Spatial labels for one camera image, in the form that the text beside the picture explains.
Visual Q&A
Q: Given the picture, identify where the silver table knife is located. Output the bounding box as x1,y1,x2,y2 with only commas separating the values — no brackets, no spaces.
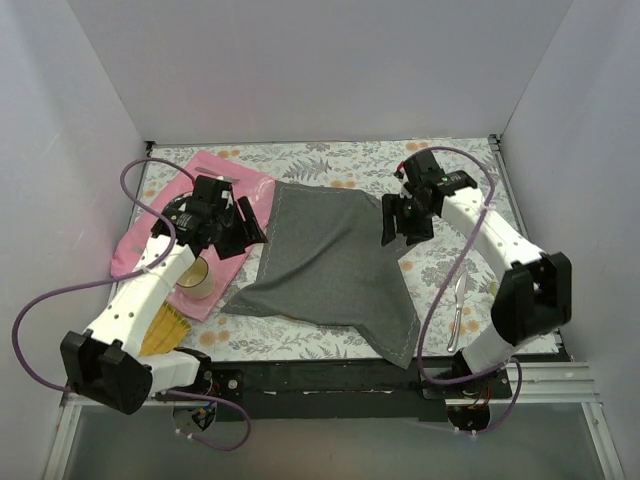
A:
447,271,468,353

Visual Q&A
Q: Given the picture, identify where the grey cloth napkin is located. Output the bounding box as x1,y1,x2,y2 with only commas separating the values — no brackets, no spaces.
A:
222,183,420,369

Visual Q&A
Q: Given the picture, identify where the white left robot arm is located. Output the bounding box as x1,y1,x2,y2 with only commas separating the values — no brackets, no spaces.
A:
60,176,266,414

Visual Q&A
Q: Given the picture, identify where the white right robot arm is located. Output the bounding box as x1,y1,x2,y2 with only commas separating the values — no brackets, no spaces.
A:
382,147,572,398

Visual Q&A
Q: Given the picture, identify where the pink cloth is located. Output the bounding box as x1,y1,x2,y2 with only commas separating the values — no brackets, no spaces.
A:
109,148,292,324

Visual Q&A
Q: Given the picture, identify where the dark round plate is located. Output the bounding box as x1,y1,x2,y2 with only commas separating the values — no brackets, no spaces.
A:
162,192,191,223

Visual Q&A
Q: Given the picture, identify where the cream mug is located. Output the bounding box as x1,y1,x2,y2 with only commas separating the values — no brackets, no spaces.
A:
176,257,215,300

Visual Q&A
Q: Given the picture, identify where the yellow bamboo mat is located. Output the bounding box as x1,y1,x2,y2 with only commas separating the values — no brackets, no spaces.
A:
139,302,191,356

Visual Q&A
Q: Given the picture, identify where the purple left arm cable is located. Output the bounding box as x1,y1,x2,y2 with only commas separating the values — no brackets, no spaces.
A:
10,157,251,452

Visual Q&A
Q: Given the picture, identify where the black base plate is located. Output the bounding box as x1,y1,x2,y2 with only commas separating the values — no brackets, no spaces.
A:
149,352,516,424

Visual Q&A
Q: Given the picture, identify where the aluminium frame rail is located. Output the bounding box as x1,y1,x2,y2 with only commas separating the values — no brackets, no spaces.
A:
42,134,626,480

